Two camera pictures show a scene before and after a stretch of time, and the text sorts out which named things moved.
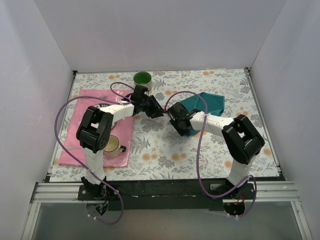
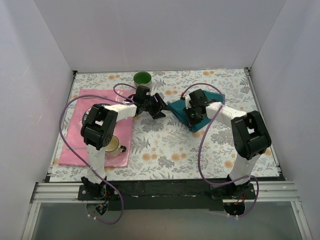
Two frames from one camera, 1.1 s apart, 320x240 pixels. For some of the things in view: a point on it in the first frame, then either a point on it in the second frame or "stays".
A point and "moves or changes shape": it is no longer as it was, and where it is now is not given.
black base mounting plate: x=165 y=194 stays
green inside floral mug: x=143 y=78 stays
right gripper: x=177 y=119 -> x=191 y=116
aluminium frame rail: x=267 y=191 stays
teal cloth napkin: x=215 y=105 moves or changes shape
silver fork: x=102 y=97 stays
